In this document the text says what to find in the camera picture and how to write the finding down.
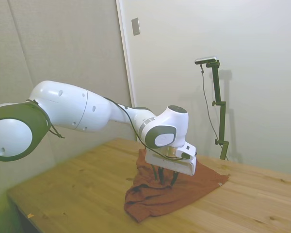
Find white wall trim strip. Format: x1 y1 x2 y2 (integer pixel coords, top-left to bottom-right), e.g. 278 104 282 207
115 0 140 143

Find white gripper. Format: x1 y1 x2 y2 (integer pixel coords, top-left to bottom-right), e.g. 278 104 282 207
145 150 198 187

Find grey exterior camera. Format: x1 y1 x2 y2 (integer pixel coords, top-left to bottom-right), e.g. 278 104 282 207
194 56 219 66

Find black camera cable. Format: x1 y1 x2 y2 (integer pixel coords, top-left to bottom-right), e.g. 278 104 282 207
200 64 222 139

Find rust red shorts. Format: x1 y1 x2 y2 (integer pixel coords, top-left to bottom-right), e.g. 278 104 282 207
123 148 230 224

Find grey wall switch plate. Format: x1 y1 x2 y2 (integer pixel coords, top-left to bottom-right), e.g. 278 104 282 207
131 17 141 37

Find black camera stand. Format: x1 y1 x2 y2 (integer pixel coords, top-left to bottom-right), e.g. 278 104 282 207
205 60 230 161

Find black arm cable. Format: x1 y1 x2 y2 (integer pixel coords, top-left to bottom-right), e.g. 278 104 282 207
26 96 198 161

